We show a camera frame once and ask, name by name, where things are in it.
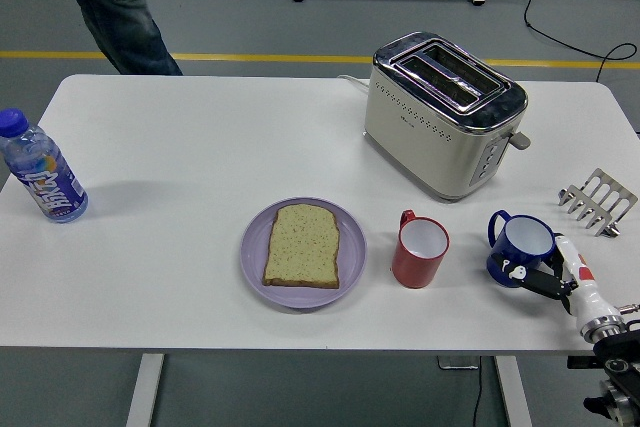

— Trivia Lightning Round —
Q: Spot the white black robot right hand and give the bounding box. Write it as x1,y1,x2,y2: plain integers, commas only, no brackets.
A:
489,232,619,336

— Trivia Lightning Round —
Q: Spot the blue enamel cup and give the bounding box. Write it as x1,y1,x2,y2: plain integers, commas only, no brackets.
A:
485,209,557,289

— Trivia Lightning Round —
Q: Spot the red enamel cup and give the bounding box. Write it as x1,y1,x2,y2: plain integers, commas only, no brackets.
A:
391,208,451,290

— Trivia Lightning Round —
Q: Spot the toast bread slice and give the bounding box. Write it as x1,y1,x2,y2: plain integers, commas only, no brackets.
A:
262,203,342,291

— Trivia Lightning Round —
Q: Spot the person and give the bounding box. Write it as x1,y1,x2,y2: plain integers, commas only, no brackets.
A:
49,0,184,77

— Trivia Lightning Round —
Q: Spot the silver metal toast rack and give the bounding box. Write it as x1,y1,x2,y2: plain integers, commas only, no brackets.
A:
558,167,640,238

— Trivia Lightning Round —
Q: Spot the white table leg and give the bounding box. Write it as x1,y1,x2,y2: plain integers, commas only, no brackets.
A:
125,353,166,427
494,355,534,427

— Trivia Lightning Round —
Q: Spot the cream chrome toaster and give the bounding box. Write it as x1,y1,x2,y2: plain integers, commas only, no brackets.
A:
363,30,533,204

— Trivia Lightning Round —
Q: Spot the clear bottle with purple cap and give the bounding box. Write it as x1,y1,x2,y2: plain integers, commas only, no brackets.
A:
0,107,90,224

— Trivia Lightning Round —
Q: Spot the purple round plate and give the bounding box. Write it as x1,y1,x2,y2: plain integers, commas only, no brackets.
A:
240,196,369,310

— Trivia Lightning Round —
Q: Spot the grey under-table bracket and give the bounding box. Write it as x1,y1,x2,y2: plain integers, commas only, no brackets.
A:
438,355,481,371

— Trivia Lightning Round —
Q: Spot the thin black hanging cable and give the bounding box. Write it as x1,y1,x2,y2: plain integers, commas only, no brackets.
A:
472,356,485,427

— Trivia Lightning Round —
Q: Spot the white toaster cord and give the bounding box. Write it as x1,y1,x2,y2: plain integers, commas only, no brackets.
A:
337,73,372,96

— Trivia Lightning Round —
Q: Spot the black looped floor cable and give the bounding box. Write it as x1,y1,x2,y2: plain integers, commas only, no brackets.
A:
514,0,640,83

